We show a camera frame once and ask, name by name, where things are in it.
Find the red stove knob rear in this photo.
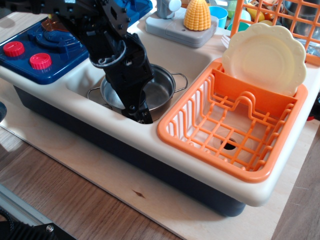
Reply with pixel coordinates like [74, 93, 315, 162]
[3, 41, 25, 57]

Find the blue toy stove top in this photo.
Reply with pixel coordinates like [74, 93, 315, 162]
[0, 0, 152, 85]

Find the black braided cable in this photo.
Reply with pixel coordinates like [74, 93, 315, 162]
[0, 207, 16, 240]

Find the orange transparent plastic pot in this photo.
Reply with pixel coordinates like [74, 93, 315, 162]
[41, 14, 68, 32]

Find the blue plastic cup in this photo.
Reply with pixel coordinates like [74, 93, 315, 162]
[209, 6, 228, 29]

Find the cream toy sink unit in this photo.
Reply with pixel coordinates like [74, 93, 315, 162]
[0, 12, 320, 217]

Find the black metal bracket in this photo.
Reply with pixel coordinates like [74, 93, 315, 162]
[9, 222, 76, 240]

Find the small steel pan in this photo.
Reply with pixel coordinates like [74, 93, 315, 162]
[87, 64, 189, 121]

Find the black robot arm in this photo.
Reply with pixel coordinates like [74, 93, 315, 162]
[0, 0, 154, 124]

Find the red stove knob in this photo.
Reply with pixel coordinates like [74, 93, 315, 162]
[3, 41, 25, 57]
[29, 52, 52, 70]

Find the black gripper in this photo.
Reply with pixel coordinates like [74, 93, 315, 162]
[88, 33, 154, 124]

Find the cream scalloped plastic plate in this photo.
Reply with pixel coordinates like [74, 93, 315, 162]
[221, 23, 307, 97]

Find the white plastic fork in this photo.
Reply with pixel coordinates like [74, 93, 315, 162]
[220, 35, 231, 49]

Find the light plywood base board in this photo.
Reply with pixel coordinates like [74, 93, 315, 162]
[0, 81, 320, 240]

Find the grey toy faucet base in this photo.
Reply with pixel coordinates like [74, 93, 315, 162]
[145, 0, 219, 48]

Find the orange grid basket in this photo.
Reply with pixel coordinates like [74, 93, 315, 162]
[230, 0, 320, 67]

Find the red stove knob front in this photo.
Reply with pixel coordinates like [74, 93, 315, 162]
[29, 52, 52, 70]

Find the yellow toy corn cob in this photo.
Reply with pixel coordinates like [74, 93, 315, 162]
[183, 0, 212, 31]

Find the orange plastic drying rack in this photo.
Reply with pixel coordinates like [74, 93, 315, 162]
[157, 59, 308, 183]

